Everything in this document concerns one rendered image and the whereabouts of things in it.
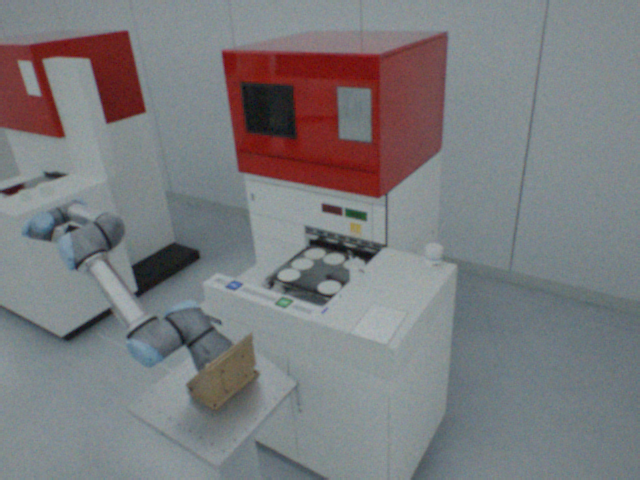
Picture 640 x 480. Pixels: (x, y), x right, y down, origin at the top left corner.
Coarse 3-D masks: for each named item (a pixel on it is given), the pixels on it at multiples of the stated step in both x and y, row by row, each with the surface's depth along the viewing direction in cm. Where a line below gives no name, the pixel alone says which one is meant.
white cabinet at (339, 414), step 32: (224, 320) 215; (448, 320) 219; (288, 352) 200; (416, 352) 189; (448, 352) 232; (320, 384) 197; (352, 384) 187; (384, 384) 177; (416, 384) 198; (288, 416) 220; (320, 416) 206; (352, 416) 195; (384, 416) 184; (416, 416) 208; (288, 448) 231; (320, 448) 217; (352, 448) 204; (384, 448) 192; (416, 448) 219
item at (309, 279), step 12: (336, 252) 241; (288, 264) 233; (324, 264) 232; (336, 264) 231; (276, 276) 225; (300, 276) 223; (312, 276) 223; (324, 276) 222; (336, 276) 222; (348, 276) 221; (312, 288) 214
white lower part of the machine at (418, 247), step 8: (432, 224) 281; (424, 232) 273; (432, 232) 284; (256, 240) 277; (264, 240) 274; (416, 240) 265; (424, 240) 275; (432, 240) 287; (256, 248) 279; (264, 248) 276; (272, 248) 272; (408, 248) 257; (416, 248) 267; (424, 248) 278; (256, 256) 282; (264, 256) 279; (424, 256) 281
